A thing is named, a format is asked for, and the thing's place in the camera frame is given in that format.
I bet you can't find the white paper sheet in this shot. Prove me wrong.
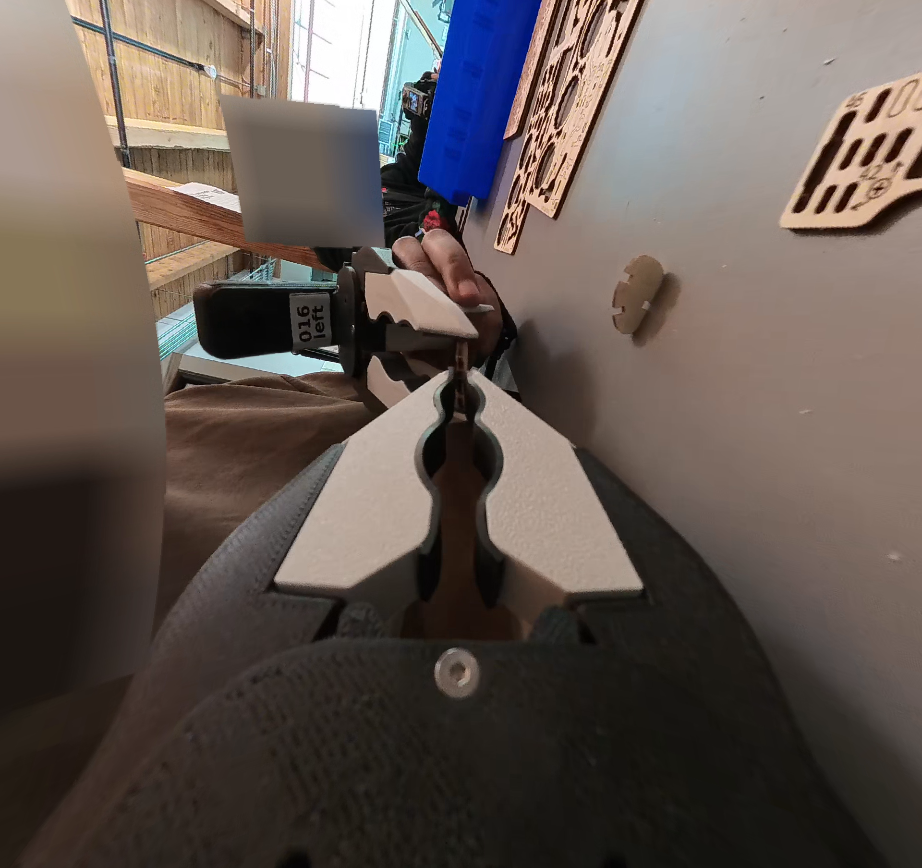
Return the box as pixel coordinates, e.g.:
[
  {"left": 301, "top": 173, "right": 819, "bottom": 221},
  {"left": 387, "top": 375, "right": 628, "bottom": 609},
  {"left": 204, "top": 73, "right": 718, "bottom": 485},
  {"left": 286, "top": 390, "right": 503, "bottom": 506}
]
[{"left": 171, "top": 181, "right": 243, "bottom": 218}]

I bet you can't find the wooden cutout puzzle sheet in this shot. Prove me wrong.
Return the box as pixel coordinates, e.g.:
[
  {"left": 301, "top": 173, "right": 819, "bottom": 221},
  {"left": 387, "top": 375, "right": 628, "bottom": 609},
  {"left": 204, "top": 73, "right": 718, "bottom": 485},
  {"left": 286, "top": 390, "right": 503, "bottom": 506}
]
[{"left": 493, "top": 0, "right": 602, "bottom": 258}]

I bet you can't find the slotted wooden panel piece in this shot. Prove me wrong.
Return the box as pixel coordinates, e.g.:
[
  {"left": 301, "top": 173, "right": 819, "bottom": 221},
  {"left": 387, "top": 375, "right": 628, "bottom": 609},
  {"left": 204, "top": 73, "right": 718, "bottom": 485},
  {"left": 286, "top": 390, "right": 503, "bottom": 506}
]
[{"left": 779, "top": 73, "right": 922, "bottom": 232}]

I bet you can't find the puzzle sheet with round holes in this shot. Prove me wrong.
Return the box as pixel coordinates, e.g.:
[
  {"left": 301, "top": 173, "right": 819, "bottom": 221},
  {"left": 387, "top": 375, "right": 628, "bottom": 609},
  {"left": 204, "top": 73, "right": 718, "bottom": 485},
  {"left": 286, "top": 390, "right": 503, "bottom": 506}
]
[{"left": 528, "top": 0, "right": 665, "bottom": 220}]

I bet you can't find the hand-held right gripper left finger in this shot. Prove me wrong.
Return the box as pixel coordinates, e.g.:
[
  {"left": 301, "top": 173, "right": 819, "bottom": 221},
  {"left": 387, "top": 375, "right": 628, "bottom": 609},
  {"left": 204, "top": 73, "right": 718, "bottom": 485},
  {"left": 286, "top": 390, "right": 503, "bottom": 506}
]
[{"left": 274, "top": 368, "right": 458, "bottom": 606}]

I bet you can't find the blue plastic bin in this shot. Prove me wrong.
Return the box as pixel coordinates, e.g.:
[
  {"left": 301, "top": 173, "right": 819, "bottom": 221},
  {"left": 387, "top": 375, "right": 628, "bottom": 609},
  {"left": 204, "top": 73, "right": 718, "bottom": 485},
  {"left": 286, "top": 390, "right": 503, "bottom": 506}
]
[{"left": 416, "top": 0, "right": 560, "bottom": 205}]

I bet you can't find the person's left hand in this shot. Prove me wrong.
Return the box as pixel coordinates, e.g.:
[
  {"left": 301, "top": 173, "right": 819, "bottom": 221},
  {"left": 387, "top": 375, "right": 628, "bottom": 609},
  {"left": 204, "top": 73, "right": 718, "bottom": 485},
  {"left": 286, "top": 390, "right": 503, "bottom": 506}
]
[{"left": 391, "top": 228, "right": 505, "bottom": 373}]

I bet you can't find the small engraved wooden sheet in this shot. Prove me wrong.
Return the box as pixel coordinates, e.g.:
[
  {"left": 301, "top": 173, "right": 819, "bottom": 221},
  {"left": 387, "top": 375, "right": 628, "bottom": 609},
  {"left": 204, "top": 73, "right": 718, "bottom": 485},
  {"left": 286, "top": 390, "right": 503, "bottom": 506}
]
[{"left": 503, "top": 0, "right": 579, "bottom": 141}]

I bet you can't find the wooden beam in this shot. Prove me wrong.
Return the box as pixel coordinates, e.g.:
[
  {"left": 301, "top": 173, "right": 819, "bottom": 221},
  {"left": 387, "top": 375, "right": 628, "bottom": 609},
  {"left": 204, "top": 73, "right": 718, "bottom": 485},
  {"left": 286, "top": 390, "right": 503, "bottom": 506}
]
[{"left": 122, "top": 168, "right": 340, "bottom": 272}]

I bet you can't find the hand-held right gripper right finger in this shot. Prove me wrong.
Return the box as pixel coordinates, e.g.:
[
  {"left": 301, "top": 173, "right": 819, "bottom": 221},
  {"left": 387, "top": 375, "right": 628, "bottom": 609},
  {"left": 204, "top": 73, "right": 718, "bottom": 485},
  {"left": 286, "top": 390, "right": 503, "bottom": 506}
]
[{"left": 464, "top": 369, "right": 644, "bottom": 635}]

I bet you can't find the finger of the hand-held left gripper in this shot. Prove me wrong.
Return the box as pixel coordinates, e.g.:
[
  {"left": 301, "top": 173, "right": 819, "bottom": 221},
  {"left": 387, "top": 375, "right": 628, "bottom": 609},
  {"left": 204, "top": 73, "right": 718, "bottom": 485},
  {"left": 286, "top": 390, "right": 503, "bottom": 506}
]
[
  {"left": 364, "top": 269, "right": 482, "bottom": 341},
  {"left": 366, "top": 353, "right": 440, "bottom": 411}
]

